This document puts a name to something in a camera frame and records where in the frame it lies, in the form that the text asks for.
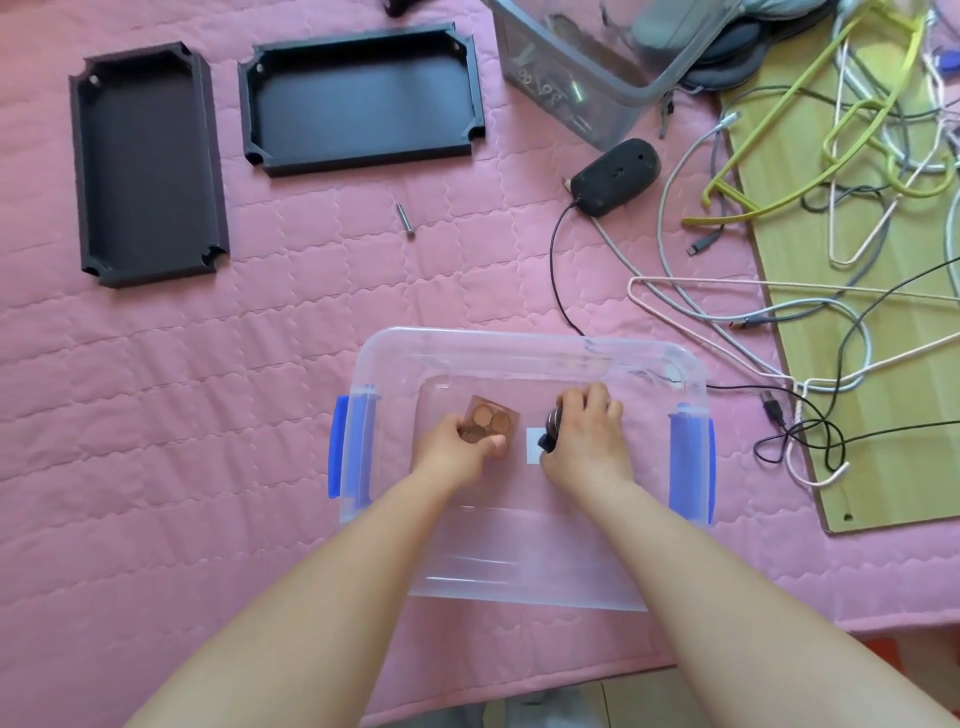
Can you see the person's right hand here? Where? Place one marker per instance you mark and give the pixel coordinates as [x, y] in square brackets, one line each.
[592, 450]

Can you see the person's left hand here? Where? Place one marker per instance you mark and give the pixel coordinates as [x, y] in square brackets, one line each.
[442, 457]

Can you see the black lipstick tube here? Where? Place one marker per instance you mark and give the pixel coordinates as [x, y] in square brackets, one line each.
[546, 442]

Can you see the small dark round compact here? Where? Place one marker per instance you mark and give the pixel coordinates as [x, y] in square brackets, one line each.
[553, 418]

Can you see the clear box blue latches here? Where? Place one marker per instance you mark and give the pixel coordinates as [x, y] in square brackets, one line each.
[525, 540]

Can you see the person's right forearm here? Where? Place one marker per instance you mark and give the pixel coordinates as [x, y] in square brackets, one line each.
[750, 622]

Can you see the person's left forearm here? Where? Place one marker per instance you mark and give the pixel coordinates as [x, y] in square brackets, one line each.
[300, 622]

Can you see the small dark screw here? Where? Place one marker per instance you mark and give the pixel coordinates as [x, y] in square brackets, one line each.
[405, 220]

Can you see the light grey trousers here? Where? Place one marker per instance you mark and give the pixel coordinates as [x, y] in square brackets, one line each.
[525, 712]

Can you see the black computer mouse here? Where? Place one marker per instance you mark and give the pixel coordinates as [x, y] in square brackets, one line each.
[615, 176]

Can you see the bamboo mat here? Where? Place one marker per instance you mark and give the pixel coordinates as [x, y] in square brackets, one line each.
[900, 450]

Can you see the black shelf tray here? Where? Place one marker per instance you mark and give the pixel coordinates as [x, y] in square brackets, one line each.
[360, 97]
[146, 165]

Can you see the clear plastic basket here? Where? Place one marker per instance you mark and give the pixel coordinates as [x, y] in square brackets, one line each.
[540, 82]

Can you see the grey eye mask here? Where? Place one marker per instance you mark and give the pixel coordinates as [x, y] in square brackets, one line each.
[750, 45]

